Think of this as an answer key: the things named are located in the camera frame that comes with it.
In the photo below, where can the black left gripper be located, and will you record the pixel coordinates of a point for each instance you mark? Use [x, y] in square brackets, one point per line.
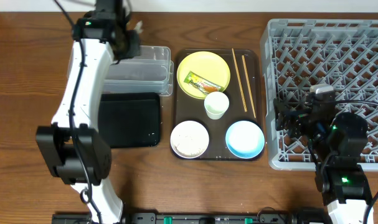
[126, 43]

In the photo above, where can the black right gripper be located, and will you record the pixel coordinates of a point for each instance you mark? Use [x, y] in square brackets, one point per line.
[287, 114]

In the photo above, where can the green snack wrapper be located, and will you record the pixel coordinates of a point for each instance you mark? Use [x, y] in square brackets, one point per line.
[201, 83]

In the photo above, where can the white tissue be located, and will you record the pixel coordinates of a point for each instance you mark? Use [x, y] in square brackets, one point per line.
[139, 27]

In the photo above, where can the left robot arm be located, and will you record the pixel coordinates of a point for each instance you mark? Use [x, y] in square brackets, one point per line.
[71, 145]

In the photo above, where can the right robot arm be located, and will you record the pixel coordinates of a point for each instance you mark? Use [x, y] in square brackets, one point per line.
[335, 142]

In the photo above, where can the grey plastic dishwasher rack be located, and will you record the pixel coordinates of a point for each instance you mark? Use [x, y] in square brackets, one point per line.
[299, 53]

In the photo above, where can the right wooden chopstick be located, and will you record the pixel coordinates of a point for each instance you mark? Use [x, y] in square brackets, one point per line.
[248, 86]

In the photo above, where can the wooden chopstick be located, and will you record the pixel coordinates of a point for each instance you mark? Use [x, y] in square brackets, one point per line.
[239, 80]
[248, 86]

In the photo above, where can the clear plastic bin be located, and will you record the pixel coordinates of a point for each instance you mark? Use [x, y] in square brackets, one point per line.
[151, 72]

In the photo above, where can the dark brown serving tray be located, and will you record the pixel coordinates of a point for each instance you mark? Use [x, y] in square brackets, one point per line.
[189, 108]

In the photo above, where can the light blue bowl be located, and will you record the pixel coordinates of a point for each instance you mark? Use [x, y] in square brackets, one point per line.
[245, 139]

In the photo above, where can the white paper cup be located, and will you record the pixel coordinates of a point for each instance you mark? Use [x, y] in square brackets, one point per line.
[216, 104]

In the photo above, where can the left wooden chopstick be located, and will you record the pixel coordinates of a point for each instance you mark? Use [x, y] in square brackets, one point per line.
[239, 80]

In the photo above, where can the black plastic tray bin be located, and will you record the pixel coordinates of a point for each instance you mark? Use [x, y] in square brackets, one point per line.
[130, 119]

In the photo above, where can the yellow plastic plate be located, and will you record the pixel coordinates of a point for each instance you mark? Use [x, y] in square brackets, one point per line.
[207, 65]

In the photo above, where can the white bowl with crumbs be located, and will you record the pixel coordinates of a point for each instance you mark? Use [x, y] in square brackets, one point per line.
[189, 139]

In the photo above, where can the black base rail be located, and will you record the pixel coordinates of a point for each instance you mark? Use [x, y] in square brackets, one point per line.
[151, 218]

